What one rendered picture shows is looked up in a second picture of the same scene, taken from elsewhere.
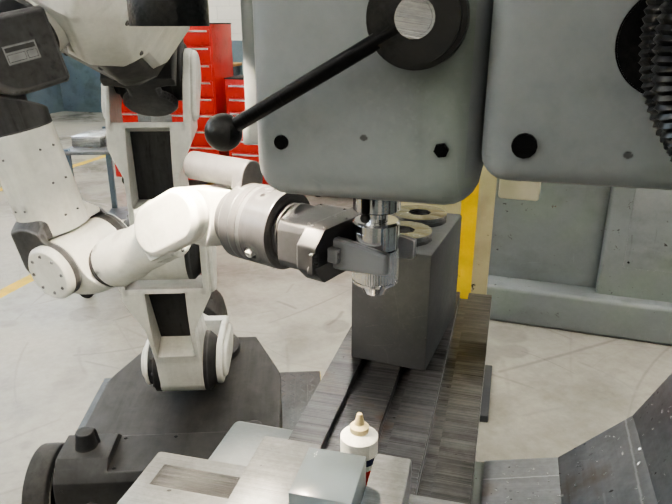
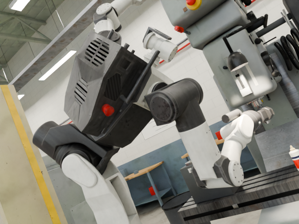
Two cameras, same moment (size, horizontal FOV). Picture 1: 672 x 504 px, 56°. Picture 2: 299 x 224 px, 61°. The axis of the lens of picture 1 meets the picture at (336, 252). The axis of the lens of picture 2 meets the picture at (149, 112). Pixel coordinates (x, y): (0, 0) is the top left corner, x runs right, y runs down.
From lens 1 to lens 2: 141 cm
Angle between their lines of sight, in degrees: 78
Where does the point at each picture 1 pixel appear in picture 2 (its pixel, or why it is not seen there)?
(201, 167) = (232, 114)
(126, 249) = (238, 149)
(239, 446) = (273, 217)
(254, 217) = (255, 113)
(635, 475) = (282, 154)
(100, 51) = not seen: hidden behind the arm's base
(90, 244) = not seen: hidden behind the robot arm
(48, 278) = (238, 174)
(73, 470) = not seen: outside the picture
